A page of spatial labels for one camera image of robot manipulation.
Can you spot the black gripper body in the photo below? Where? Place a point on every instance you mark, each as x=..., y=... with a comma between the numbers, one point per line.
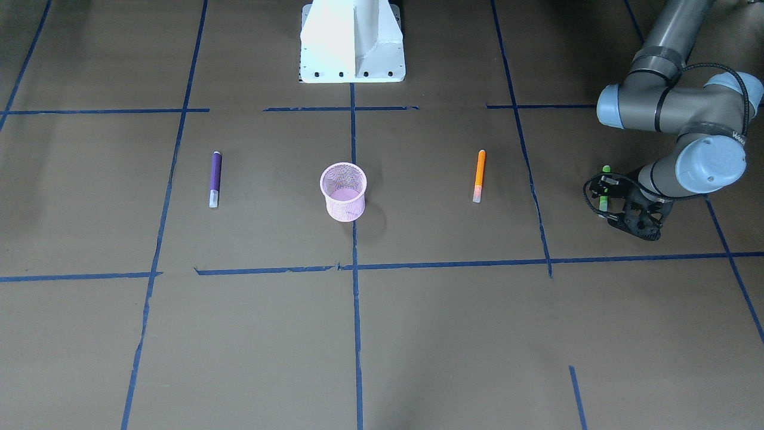
x=624, y=191

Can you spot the green highlighter pen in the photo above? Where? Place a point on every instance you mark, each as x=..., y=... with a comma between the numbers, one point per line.
x=604, y=200

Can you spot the orange highlighter pen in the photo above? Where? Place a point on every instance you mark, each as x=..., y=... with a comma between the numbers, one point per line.
x=479, y=176

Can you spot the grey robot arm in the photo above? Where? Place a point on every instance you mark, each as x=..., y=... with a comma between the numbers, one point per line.
x=710, y=123

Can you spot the pink mesh pen holder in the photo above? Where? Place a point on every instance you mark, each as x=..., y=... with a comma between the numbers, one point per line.
x=343, y=186

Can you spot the purple highlighter pen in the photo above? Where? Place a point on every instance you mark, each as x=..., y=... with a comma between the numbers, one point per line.
x=215, y=179

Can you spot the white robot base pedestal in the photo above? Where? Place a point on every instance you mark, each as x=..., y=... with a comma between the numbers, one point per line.
x=351, y=41

